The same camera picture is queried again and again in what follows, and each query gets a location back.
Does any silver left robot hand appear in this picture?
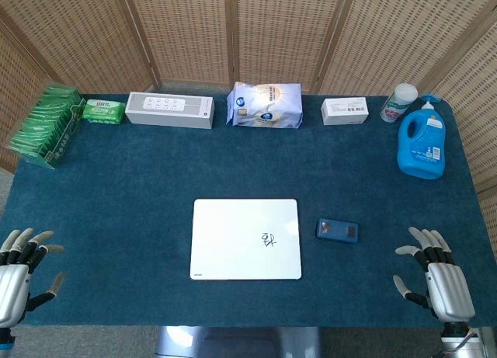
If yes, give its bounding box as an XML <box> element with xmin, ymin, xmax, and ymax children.
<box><xmin>0</xmin><ymin>228</ymin><xmax>66</xmax><ymax>328</ymax></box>

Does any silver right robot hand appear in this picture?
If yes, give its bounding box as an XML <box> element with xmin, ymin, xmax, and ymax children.
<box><xmin>392</xmin><ymin>226</ymin><xmax>477</xmax><ymax>323</ymax></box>

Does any blue board eraser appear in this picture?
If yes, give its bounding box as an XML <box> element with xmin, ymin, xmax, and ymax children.
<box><xmin>315</xmin><ymin>217</ymin><xmax>360</xmax><ymax>243</ymax></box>

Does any white drawing board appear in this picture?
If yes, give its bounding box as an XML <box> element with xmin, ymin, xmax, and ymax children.
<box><xmin>189</xmin><ymin>197</ymin><xmax>303</xmax><ymax>281</ymax></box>

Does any blue carpet table mat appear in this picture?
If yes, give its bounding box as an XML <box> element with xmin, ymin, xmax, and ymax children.
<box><xmin>0</xmin><ymin>92</ymin><xmax>497</xmax><ymax>328</ymax></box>

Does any blue detergent pump bottle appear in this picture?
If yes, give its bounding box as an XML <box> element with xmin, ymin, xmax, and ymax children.
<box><xmin>396</xmin><ymin>94</ymin><xmax>447</xmax><ymax>180</ymax></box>

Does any green tea packet display box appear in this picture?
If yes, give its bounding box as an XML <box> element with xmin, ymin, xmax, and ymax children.
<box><xmin>3</xmin><ymin>85</ymin><xmax>87</xmax><ymax>170</ymax></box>

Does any wet wipes canister white lid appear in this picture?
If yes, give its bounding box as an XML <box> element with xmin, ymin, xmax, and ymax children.
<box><xmin>380</xmin><ymin>83</ymin><xmax>419</xmax><ymax>123</ymax></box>

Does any green wipes pack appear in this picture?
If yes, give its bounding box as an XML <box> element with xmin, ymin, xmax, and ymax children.
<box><xmin>81</xmin><ymin>98</ymin><xmax>127</xmax><ymax>125</ymax></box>

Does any small white cardboard box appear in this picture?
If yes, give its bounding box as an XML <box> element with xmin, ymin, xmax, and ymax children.
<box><xmin>320</xmin><ymin>96</ymin><xmax>370</xmax><ymax>127</ymax></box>

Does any grey robot torso base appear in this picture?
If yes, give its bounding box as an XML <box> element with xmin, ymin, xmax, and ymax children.
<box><xmin>155</xmin><ymin>325</ymin><xmax>323</xmax><ymax>358</ymax></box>

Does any long white power strip box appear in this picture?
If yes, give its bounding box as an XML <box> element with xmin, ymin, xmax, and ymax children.
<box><xmin>124</xmin><ymin>91</ymin><xmax>216</xmax><ymax>130</ymax></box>

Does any blue white tissue pack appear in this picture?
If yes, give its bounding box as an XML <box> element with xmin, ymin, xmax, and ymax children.
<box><xmin>225</xmin><ymin>81</ymin><xmax>304</xmax><ymax>130</ymax></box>

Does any woven bamboo folding screen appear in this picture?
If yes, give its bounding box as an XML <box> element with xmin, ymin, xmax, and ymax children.
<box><xmin>0</xmin><ymin>0</ymin><xmax>497</xmax><ymax>258</ymax></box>

